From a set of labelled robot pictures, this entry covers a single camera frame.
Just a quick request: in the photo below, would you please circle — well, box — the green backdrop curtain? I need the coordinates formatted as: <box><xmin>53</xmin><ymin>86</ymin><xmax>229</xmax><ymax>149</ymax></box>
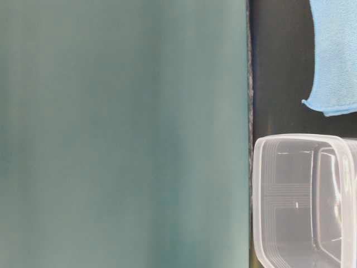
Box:
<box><xmin>1</xmin><ymin>1</ymin><xmax>249</xmax><ymax>267</ymax></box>

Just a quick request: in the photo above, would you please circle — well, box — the blue towel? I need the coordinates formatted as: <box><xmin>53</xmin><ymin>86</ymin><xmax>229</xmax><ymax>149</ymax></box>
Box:
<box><xmin>302</xmin><ymin>1</ymin><xmax>356</xmax><ymax>117</ymax></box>

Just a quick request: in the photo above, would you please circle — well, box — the clear plastic container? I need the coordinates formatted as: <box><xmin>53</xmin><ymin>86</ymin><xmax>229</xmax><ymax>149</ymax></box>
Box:
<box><xmin>252</xmin><ymin>133</ymin><xmax>356</xmax><ymax>267</ymax></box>

